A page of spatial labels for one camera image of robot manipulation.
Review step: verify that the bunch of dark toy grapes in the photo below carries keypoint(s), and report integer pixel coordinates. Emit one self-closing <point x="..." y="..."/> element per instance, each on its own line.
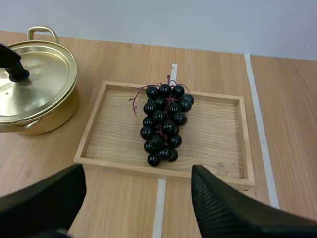
<point x="161" y="124"/>

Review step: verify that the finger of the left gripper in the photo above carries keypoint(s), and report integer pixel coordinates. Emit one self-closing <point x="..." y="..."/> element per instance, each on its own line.
<point x="7" y="58"/>

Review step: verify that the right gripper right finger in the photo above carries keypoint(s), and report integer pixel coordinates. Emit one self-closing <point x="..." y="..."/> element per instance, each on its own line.
<point x="230" y="213"/>

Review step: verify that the shallow wooden tray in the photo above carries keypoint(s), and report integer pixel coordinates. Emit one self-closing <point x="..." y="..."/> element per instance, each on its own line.
<point x="213" y="138"/>

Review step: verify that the gold lid with black knob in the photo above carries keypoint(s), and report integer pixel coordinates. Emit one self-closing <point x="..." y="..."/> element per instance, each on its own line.
<point x="42" y="81"/>

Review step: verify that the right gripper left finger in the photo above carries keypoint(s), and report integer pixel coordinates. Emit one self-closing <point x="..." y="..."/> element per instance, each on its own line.
<point x="47" y="203"/>

